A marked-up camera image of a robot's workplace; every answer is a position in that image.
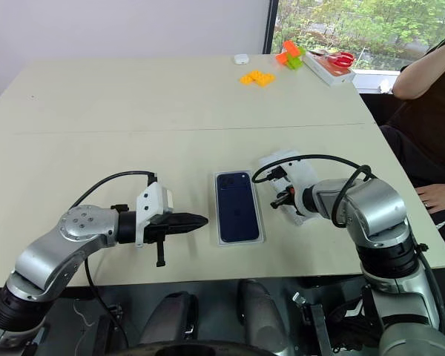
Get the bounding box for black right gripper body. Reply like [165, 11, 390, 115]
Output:
[269, 186, 297, 209]

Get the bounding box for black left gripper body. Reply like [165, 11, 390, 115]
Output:
[144, 214, 175, 268]

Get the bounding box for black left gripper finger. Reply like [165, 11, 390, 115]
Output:
[168, 213, 210, 225]
[168, 221, 210, 234]

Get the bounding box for dark blue smartphone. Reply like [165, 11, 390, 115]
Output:
[215, 171, 261, 243]

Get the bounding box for white phone box base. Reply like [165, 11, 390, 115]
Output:
[211, 168, 266, 248]

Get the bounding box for white box with orange print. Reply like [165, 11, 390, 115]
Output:
[303, 50, 357, 89]

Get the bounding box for person's hand with ring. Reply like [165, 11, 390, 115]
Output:
[415, 182, 445, 214]

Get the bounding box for dark rounded shape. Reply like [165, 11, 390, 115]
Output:
[238, 279, 289, 352]
[138, 291, 200, 346]

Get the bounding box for yellow building block cluster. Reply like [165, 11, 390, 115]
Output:
[239, 69, 277, 89]

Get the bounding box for black and white garment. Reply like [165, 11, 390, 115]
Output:
[329, 299, 365, 324]

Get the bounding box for orange and green block toy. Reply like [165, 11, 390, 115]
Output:
[274, 40, 306, 71]

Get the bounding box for white window sill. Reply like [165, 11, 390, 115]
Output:
[352, 67, 402, 94]

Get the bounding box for person's body in black clothes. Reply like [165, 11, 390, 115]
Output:
[378, 30, 445, 243]

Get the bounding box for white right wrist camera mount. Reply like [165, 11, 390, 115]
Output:
[269, 156, 317, 223]

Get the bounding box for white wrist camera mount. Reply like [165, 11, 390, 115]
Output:
[269, 156, 317, 223]
[134, 181, 176, 248]

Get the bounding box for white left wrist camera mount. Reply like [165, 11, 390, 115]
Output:
[134, 181, 176, 248]

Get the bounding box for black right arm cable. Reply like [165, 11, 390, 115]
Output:
[251, 154, 378, 228]

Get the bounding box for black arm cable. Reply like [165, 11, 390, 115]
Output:
[67, 170, 160, 211]
[251, 154, 378, 228]

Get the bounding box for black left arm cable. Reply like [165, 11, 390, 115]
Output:
[67, 170, 160, 211]

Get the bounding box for metal clamp bracket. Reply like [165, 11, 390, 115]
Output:
[291, 291, 332, 356]

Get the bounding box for red handled scissors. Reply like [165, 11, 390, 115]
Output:
[320, 51, 356, 69]

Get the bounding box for black window frame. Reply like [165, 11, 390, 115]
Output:
[262, 0, 280, 55]

